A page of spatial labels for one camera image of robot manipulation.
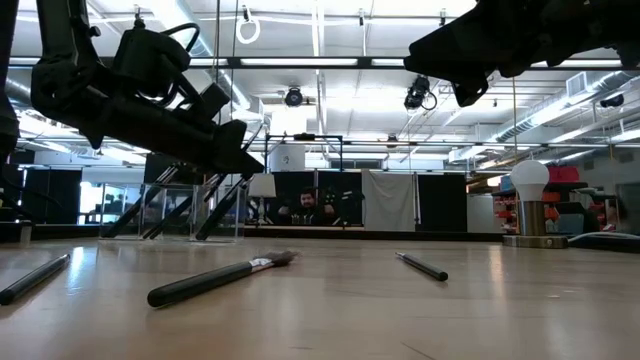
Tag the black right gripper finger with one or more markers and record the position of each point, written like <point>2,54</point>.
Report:
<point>470,80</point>
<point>450,42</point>

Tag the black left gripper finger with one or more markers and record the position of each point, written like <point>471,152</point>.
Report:
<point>237,140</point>
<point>235,167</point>

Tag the black powder brush silver ferrule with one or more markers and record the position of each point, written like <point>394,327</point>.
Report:
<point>216,217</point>

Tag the clear acrylic brush organizer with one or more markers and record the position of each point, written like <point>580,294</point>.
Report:
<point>120,195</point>

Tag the thin black makeup brush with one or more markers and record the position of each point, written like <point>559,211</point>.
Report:
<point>170,216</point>

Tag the small black makeup brush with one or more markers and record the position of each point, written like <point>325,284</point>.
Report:
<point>130,210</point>

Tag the large brush brown fluffy bristles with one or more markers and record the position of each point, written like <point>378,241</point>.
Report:
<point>200,282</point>

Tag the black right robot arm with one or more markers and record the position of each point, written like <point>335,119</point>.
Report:
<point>600,25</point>

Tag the black background robot arm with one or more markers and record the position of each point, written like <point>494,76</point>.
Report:
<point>345,197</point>

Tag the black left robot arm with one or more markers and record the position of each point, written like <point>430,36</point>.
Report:
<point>65,30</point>

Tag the white shade table lamp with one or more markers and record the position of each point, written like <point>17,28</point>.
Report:
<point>262,186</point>

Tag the black monitor screen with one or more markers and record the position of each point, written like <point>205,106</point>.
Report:
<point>150,165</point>

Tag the white air vent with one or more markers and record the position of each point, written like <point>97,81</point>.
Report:
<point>576,84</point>

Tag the person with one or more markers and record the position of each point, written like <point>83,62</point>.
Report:
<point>308,199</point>

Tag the black curtain panel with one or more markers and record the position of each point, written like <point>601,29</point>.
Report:
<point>50,195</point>
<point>350,182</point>
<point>442,200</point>

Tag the brass lamp with white bulb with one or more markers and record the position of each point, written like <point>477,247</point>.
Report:
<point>529,180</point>

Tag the shelf with red bins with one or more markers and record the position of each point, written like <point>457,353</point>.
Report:
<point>562,174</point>

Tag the white hanging cloth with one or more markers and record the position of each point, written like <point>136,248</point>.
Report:
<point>387,200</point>

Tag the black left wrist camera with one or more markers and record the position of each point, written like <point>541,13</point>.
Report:
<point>215,102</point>

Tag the black ceiling camera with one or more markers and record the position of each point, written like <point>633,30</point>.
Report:
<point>611,101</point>
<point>293,97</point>
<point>415,95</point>

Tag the black gantry frame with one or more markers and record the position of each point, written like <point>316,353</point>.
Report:
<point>320,137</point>

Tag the silver ceiling duct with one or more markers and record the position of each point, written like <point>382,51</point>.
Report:
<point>550,112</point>

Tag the black ceiling light rail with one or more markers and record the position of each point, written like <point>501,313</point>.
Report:
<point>365,62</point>

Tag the black table edge frame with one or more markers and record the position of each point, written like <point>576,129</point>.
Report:
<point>400,234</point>

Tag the small grey post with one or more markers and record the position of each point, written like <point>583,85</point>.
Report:
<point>25,234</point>

